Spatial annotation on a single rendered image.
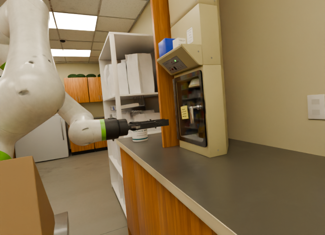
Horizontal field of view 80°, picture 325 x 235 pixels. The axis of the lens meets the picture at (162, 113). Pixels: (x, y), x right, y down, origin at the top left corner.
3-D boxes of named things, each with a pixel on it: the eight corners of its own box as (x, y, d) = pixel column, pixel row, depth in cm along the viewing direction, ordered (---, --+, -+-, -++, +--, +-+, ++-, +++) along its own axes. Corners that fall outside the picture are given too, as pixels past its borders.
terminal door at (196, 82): (179, 139, 127) (174, 78, 125) (207, 148, 99) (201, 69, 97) (178, 139, 126) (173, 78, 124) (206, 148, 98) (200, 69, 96)
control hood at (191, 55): (173, 75, 126) (172, 59, 125) (203, 64, 96) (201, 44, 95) (157, 75, 121) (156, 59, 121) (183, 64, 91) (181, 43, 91)
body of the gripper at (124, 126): (119, 120, 81) (140, 117, 85) (115, 119, 89) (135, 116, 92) (120, 137, 81) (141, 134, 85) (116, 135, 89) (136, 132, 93)
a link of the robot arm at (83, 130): (69, 153, 74) (66, 126, 71) (69, 139, 85) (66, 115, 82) (107, 147, 80) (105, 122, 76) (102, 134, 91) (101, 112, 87)
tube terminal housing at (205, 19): (210, 140, 138) (202, 31, 134) (246, 149, 108) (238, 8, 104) (179, 146, 128) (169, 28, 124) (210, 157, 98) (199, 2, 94)
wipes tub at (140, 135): (145, 138, 172) (143, 121, 171) (150, 139, 160) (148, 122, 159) (130, 140, 167) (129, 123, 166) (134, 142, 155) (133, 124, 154)
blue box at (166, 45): (173, 58, 122) (172, 44, 121) (181, 54, 113) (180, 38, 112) (159, 58, 118) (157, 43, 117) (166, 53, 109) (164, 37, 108)
